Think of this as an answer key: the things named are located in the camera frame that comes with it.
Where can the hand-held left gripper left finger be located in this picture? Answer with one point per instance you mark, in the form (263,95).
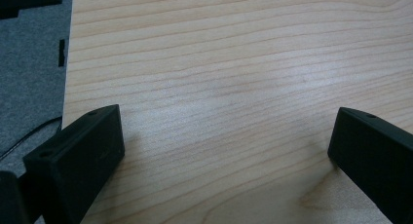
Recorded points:
(78,159)

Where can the black stand base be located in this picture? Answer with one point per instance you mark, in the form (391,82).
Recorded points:
(29,0)

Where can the black tape strip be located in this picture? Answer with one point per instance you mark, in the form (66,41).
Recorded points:
(61,52)

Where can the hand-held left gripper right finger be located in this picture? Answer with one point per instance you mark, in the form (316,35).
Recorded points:
(376,159)

